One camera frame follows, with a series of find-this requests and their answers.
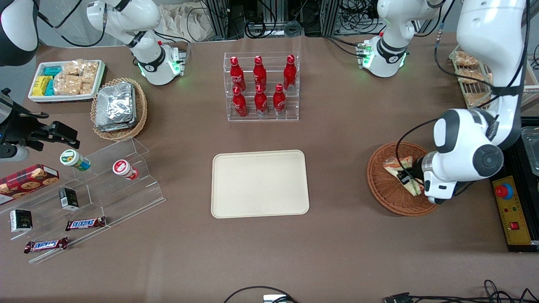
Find light wicker basket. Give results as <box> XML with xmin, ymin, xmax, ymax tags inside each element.
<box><xmin>91</xmin><ymin>78</ymin><xmax>148</xmax><ymax>141</ymax></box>

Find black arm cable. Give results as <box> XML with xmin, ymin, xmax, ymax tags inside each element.
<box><xmin>395</xmin><ymin>119</ymin><xmax>440</xmax><ymax>175</ymax></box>
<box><xmin>37</xmin><ymin>0</ymin><xmax>107</xmax><ymax>48</ymax></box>

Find yellow snack packet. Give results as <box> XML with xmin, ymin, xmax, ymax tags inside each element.
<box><xmin>32</xmin><ymin>76</ymin><xmax>52</xmax><ymax>96</ymax></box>

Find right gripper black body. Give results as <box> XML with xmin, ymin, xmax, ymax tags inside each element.
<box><xmin>0</xmin><ymin>108</ymin><xmax>48</xmax><ymax>152</ymax></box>

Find bagged bread snack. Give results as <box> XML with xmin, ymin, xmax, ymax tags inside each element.
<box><xmin>457</xmin><ymin>67</ymin><xmax>493</xmax><ymax>85</ymax></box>
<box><xmin>454</xmin><ymin>50</ymin><xmax>480</xmax><ymax>68</ymax></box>
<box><xmin>463</xmin><ymin>90</ymin><xmax>491</xmax><ymax>108</ymax></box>

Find white wire rack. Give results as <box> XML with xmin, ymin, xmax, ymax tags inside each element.
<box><xmin>448</xmin><ymin>44</ymin><xmax>495</xmax><ymax>109</ymax></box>

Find beige cloth bag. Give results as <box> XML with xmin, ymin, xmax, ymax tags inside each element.
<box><xmin>160</xmin><ymin>2</ymin><xmax>211</xmax><ymax>43</ymax></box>

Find triangle sandwich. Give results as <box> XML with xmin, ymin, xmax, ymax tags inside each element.
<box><xmin>383</xmin><ymin>156</ymin><xmax>424</xmax><ymax>197</ymax></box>

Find black tangled cables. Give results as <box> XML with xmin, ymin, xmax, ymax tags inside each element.
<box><xmin>411</xmin><ymin>279</ymin><xmax>539</xmax><ymax>303</ymax></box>

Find aluminium frame post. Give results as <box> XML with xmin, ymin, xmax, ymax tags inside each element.
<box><xmin>204</xmin><ymin>0</ymin><xmax>230</xmax><ymax>39</ymax></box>
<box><xmin>322</xmin><ymin>0</ymin><xmax>342</xmax><ymax>36</ymax></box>

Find yellow emergency stop box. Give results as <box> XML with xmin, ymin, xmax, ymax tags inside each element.
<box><xmin>491</xmin><ymin>175</ymin><xmax>533</xmax><ymax>246</ymax></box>

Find green lid yogurt cup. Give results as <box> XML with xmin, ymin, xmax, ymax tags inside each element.
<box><xmin>59</xmin><ymin>149</ymin><xmax>91</xmax><ymax>171</ymax></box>

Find red cola bottle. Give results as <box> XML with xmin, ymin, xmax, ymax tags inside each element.
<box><xmin>253</xmin><ymin>55</ymin><xmax>267</xmax><ymax>89</ymax></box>
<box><xmin>283</xmin><ymin>54</ymin><xmax>297</xmax><ymax>91</ymax></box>
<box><xmin>229</xmin><ymin>56</ymin><xmax>246</xmax><ymax>91</ymax></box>
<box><xmin>254</xmin><ymin>84</ymin><xmax>268</xmax><ymax>117</ymax></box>
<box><xmin>232</xmin><ymin>86</ymin><xmax>248</xmax><ymax>117</ymax></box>
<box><xmin>273</xmin><ymin>83</ymin><xmax>287</xmax><ymax>116</ymax></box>

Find Snickers chocolate bar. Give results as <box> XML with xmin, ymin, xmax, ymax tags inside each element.
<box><xmin>24</xmin><ymin>237</ymin><xmax>69</xmax><ymax>254</ymax></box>
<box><xmin>65</xmin><ymin>216</ymin><xmax>107</xmax><ymax>231</ymax></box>

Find black cable connector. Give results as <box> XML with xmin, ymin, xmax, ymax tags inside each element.
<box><xmin>382</xmin><ymin>292</ymin><xmax>412</xmax><ymax>303</ymax></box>

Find black cable bundle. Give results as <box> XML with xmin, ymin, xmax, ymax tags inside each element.
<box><xmin>244</xmin><ymin>17</ymin><xmax>304</xmax><ymax>39</ymax></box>

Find brown wicker basket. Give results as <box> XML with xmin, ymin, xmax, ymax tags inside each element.
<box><xmin>366</xmin><ymin>141</ymin><xmax>440</xmax><ymax>217</ymax></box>

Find beige plastic tray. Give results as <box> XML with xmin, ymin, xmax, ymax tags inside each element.
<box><xmin>211</xmin><ymin>149</ymin><xmax>310</xmax><ymax>219</ymax></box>

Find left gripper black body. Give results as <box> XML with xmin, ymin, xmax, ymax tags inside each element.
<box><xmin>414</xmin><ymin>157</ymin><xmax>427</xmax><ymax>186</ymax></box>

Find black drink carton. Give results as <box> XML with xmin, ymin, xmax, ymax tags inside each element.
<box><xmin>58</xmin><ymin>188</ymin><xmax>80</xmax><ymax>211</ymax></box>
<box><xmin>9</xmin><ymin>209</ymin><xmax>33</xmax><ymax>233</ymax></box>

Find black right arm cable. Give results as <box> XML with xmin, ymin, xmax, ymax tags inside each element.
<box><xmin>37</xmin><ymin>0</ymin><xmax>107</xmax><ymax>48</ymax></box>

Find black looped cable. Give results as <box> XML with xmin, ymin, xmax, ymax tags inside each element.
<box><xmin>222</xmin><ymin>286</ymin><xmax>298</xmax><ymax>303</ymax></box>

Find red lid yogurt cup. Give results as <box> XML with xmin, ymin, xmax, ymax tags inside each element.
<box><xmin>112</xmin><ymin>159</ymin><xmax>139</xmax><ymax>181</ymax></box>

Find clear acrylic bottle rack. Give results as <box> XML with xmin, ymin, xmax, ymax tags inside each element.
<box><xmin>223</xmin><ymin>51</ymin><xmax>300</xmax><ymax>122</ymax></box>

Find silver foil pack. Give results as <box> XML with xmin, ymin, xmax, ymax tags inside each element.
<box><xmin>96</xmin><ymin>82</ymin><xmax>136</xmax><ymax>126</ymax></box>
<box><xmin>95</xmin><ymin>120</ymin><xmax>139</xmax><ymax>132</ymax></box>

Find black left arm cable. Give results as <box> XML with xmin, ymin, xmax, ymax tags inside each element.
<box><xmin>395</xmin><ymin>119</ymin><xmax>440</xmax><ymax>175</ymax></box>

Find clear acrylic stepped shelf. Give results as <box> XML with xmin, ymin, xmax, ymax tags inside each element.
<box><xmin>0</xmin><ymin>137</ymin><xmax>166</xmax><ymax>265</ymax></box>

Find red tartan cookie box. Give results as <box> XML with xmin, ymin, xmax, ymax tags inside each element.
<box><xmin>0</xmin><ymin>164</ymin><xmax>60</xmax><ymax>206</ymax></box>

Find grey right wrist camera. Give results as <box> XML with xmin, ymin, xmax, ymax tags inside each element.
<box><xmin>0</xmin><ymin>145</ymin><xmax>30</xmax><ymax>163</ymax></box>

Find clear plastic container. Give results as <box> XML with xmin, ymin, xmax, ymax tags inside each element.
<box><xmin>521</xmin><ymin>126</ymin><xmax>539</xmax><ymax>176</ymax></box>

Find white snack bin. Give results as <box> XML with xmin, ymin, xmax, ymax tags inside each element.
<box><xmin>28</xmin><ymin>59</ymin><xmax>107</xmax><ymax>104</ymax></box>

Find black equipment platform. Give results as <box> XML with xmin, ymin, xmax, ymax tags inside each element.
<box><xmin>488</xmin><ymin>116</ymin><xmax>539</xmax><ymax>253</ymax></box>

